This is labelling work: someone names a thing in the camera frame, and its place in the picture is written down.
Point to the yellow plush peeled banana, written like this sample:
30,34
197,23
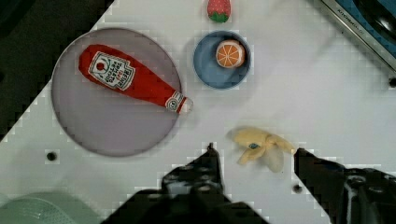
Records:
260,144

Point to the black toaster oven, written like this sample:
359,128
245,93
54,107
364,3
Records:
372,22

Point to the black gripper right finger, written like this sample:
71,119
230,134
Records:
348,195

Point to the blue bowl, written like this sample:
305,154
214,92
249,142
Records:
207,68

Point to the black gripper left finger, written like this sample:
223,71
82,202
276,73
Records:
189,194

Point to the grey round plate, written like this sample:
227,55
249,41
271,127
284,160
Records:
103,121

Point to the green perforated colander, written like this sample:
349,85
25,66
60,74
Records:
47,208

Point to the plush orange slice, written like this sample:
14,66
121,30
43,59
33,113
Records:
230,54

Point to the plush strawberry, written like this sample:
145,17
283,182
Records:
219,10

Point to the red plush ketchup bottle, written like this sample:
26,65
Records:
122,73

